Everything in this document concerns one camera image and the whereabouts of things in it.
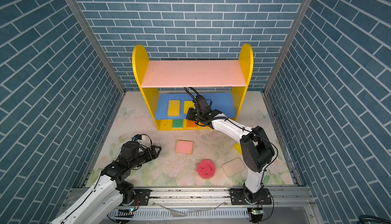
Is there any green sponge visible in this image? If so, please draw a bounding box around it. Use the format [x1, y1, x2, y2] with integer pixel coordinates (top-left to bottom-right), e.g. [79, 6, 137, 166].
[172, 119, 183, 129]

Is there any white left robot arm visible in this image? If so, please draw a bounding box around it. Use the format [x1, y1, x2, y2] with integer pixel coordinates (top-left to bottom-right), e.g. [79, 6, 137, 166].
[51, 141, 161, 224]

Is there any small yellow sponge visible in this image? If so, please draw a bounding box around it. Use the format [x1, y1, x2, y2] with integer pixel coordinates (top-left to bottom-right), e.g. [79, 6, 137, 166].
[234, 143, 242, 155]
[183, 101, 194, 114]

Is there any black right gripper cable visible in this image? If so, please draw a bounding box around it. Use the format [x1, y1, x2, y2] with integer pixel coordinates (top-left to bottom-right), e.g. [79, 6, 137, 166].
[184, 87, 213, 127]

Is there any aluminium corner post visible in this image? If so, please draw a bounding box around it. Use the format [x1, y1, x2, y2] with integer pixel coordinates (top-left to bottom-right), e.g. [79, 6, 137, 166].
[65, 0, 126, 95]
[264, 0, 312, 95]

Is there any aluminium left corner post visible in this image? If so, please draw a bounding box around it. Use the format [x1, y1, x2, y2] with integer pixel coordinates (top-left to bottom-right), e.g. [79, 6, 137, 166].
[65, 0, 126, 95]

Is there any pink round scrubber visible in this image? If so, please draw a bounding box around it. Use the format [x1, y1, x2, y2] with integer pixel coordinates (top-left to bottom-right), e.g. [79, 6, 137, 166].
[196, 160, 216, 179]

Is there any aluminium right corner post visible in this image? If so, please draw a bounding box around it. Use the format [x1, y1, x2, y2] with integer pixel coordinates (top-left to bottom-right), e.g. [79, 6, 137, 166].
[264, 0, 312, 95]

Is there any yellow pink blue wooden shelf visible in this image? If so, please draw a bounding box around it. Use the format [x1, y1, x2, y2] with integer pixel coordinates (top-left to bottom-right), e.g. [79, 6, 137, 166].
[132, 44, 254, 131]

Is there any pink rectangular sponge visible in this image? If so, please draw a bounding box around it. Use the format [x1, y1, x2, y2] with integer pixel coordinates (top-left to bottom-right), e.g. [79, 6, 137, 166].
[175, 140, 193, 155]

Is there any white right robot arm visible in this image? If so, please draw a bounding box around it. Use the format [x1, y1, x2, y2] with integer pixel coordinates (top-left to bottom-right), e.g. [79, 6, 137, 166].
[186, 93, 278, 204]

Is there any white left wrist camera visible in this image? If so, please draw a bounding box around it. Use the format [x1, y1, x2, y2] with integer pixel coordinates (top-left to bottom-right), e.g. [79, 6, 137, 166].
[132, 133, 151, 144]

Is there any textured yellow sponge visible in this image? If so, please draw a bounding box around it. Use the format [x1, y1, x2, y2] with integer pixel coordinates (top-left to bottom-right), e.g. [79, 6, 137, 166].
[167, 100, 181, 117]

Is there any white perforated cable tray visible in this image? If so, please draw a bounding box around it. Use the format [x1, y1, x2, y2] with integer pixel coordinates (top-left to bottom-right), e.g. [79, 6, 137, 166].
[108, 208, 249, 221]

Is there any beige sponge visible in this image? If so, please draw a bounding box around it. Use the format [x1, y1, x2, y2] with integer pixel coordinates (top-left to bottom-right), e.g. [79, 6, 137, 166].
[222, 157, 246, 178]

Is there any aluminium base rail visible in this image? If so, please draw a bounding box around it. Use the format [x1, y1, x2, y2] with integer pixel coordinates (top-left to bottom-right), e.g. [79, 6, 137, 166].
[131, 186, 316, 208]

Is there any orange sponge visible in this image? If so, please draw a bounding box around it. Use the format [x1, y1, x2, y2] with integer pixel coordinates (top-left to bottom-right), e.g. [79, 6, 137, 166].
[186, 120, 198, 129]

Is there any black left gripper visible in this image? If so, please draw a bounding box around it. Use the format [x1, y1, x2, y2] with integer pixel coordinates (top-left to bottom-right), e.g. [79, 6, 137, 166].
[129, 145, 163, 170]

